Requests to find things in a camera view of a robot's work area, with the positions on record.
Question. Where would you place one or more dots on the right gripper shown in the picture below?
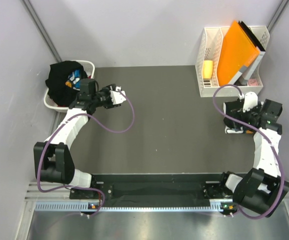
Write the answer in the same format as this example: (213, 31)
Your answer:
(239, 115)

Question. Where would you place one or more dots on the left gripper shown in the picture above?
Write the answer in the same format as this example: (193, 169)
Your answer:
(106, 89)

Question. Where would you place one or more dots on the black brushstroke print t-shirt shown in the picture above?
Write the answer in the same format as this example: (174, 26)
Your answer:
(227, 107)

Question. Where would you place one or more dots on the black daisy print t-shirt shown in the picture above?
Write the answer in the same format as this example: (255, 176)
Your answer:
(59, 73)

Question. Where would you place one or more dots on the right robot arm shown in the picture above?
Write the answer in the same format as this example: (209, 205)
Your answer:
(262, 189)

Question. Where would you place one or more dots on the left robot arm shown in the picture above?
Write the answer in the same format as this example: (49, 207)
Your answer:
(53, 161)

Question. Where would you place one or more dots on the folded white daisy t-shirt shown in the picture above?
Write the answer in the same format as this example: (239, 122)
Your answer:
(234, 109)

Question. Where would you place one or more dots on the pink small item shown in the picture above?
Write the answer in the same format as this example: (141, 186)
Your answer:
(252, 82)

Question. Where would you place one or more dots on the white laundry basket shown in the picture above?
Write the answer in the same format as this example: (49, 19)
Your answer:
(73, 82)

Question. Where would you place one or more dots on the white grey binder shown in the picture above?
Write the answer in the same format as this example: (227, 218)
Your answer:
(245, 73)

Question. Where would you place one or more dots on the dark grey table mat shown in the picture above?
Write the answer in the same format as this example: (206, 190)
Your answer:
(163, 127)

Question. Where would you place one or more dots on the yellow sponge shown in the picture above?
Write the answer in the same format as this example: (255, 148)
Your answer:
(207, 69)

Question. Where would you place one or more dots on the orange folder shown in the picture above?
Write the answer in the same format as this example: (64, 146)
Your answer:
(238, 52)

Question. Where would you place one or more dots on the black folder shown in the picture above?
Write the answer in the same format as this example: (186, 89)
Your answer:
(251, 36)

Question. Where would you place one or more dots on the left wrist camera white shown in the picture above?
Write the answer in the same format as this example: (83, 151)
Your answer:
(117, 95)

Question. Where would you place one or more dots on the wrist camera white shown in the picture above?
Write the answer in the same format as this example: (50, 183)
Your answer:
(250, 100)
(117, 95)

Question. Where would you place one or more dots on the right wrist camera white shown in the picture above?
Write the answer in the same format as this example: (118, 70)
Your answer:
(250, 100)

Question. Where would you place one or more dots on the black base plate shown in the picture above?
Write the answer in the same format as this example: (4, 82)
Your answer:
(160, 190)

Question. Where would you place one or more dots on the grey cable duct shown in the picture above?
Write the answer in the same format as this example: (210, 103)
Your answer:
(84, 206)

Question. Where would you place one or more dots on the aluminium frame rail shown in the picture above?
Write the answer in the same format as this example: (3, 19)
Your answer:
(33, 193)

